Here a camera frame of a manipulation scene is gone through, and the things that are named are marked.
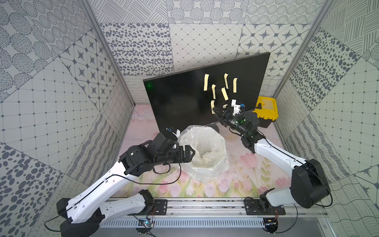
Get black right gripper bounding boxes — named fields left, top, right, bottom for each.
left=213, top=107, right=248, bottom=136

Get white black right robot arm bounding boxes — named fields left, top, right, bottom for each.
left=213, top=108, right=331, bottom=212

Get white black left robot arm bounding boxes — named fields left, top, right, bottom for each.
left=56, top=129, right=195, bottom=237

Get grey round monitor stand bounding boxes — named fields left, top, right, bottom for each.
left=205, top=122, right=220, bottom=133

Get black computer monitor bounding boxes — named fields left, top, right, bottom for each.
left=143, top=52, right=270, bottom=131

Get clear plastic trash bag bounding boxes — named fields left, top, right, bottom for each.
left=179, top=125, right=230, bottom=183

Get yellow black toolbox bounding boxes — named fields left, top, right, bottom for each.
left=254, top=96, right=279, bottom=128

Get small green circuit board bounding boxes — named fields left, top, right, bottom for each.
left=139, top=219, right=154, bottom=229

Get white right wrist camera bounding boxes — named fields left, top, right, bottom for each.
left=231, top=99, right=245, bottom=116

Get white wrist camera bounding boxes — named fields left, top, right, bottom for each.
left=231, top=99, right=245, bottom=116
left=166, top=127, right=181, bottom=138

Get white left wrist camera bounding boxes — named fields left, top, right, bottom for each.
left=166, top=127, right=181, bottom=138

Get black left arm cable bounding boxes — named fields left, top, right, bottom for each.
left=44, top=162, right=183, bottom=232

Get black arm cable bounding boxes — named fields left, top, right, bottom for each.
left=44, top=162, right=183, bottom=232
left=257, top=129, right=334, bottom=208

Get aluminium mounting rail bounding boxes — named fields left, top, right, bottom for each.
left=100, top=197, right=326, bottom=229

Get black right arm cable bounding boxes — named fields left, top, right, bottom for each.
left=257, top=129, right=334, bottom=208

